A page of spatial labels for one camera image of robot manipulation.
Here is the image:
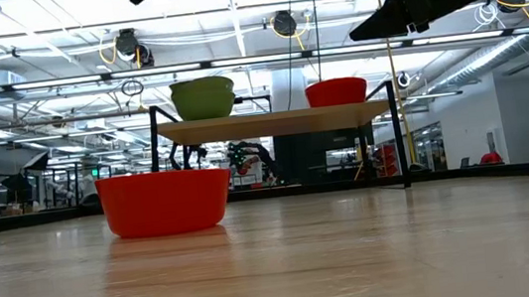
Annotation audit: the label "silver ceiling air duct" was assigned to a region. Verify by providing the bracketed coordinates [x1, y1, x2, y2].
[425, 33, 529, 95]

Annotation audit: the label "red chair back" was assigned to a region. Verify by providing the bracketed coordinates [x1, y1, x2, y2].
[477, 149, 505, 167]

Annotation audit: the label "wooden shelf riser black legs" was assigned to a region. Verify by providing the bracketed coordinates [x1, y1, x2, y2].
[144, 76, 413, 218]

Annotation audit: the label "yellow hanging cable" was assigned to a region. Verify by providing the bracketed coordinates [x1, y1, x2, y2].
[373, 0, 421, 175]

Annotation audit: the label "small black cable reel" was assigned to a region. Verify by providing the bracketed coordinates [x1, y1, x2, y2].
[395, 70, 413, 90]

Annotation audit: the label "black aluminium extrusion frame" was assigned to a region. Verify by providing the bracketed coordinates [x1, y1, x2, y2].
[0, 153, 529, 240]

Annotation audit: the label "red plastic mini bowl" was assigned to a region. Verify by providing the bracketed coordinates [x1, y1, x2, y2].
[306, 79, 369, 109]
[303, 74, 367, 89]
[93, 163, 238, 244]

